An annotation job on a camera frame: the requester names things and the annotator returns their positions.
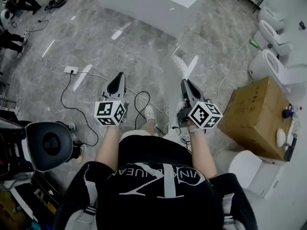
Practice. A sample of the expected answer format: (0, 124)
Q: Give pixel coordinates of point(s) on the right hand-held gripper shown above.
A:
(204, 115)

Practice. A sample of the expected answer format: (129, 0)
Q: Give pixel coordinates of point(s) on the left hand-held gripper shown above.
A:
(110, 111)

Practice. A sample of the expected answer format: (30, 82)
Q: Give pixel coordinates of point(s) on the white perforated bath mat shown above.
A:
(180, 65)

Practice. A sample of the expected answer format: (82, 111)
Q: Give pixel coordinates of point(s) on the person's right forearm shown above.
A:
(202, 152)

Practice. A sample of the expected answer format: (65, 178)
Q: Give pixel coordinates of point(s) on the person's left forearm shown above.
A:
(108, 145)

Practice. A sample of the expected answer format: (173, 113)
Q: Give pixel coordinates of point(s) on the grey wristband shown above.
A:
(193, 129)

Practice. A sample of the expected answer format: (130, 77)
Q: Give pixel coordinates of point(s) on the person's left white shoe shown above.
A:
(149, 111)

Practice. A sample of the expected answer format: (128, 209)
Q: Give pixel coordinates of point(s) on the person's left leg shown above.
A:
(147, 125)

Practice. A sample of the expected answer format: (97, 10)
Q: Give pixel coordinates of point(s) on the white power strip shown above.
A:
(71, 69)

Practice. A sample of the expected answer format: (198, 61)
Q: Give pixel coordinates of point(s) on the person's beige shorts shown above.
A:
(134, 134)

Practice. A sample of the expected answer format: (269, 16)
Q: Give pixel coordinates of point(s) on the small brown cardboard box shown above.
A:
(256, 118)

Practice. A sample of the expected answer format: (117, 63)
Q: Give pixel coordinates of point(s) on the green bottle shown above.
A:
(254, 44)

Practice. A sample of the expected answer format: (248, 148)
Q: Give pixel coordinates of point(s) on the black padded stool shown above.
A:
(49, 146)

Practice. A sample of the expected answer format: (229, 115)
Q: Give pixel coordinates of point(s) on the white bathtub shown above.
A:
(163, 1)

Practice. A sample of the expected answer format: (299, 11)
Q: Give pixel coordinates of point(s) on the dark blue bottle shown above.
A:
(286, 114)

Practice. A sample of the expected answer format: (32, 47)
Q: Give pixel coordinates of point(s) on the white bath puff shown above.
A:
(280, 136)

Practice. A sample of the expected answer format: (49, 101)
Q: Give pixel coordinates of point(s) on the black wall fixture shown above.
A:
(302, 25)

